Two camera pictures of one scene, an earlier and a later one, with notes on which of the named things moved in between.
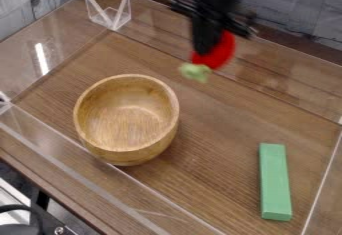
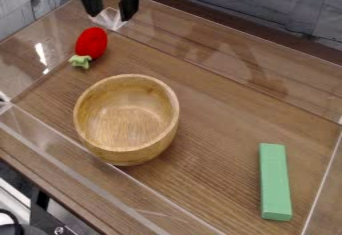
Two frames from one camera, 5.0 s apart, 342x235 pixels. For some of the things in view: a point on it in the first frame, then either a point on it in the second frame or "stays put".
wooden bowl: [126, 117] stays put
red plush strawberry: [213, 59] -> [90, 46]
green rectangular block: [276, 182] stays put
